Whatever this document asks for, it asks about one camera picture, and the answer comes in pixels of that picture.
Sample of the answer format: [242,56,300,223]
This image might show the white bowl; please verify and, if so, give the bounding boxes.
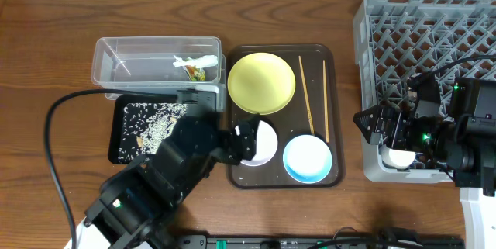
[241,120,278,167]

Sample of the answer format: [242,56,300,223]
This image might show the white cup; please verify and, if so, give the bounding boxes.
[380,146,415,170]

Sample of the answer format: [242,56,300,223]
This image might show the rice and food scraps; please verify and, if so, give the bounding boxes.
[116,102,187,164]

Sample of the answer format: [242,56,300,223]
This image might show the green snack wrapper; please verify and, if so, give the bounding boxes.
[183,65,205,81]

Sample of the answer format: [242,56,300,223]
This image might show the light blue bowl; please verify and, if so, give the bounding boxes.
[282,135,332,184]

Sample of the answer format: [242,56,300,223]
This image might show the white plastic wrap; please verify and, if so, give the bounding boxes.
[173,55,219,68]

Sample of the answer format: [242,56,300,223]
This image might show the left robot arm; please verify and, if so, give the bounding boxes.
[72,116,260,248]

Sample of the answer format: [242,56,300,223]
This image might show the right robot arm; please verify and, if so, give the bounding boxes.
[353,74,495,248]

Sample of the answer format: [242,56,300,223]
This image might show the grey dishwasher rack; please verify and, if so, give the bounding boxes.
[352,0,496,184]

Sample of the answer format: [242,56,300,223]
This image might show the black plastic tray bin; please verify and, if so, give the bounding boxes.
[108,93,220,164]

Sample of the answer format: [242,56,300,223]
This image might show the yellow plate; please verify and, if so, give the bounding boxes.
[227,53,296,115]

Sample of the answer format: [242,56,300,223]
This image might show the dark brown serving tray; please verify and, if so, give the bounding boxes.
[227,43,345,189]

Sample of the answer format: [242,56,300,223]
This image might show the right wooden chopstick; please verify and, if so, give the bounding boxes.
[322,60,329,144]

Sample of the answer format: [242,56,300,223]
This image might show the wooden chopstick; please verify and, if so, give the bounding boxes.
[298,55,315,136]
[322,60,329,144]

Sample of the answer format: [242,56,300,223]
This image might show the clear plastic bin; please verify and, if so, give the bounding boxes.
[91,36,226,95]

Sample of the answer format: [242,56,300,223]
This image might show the left wooden chopstick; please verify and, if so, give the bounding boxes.
[298,55,315,136]

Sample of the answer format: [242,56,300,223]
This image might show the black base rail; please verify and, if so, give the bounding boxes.
[177,235,465,249]

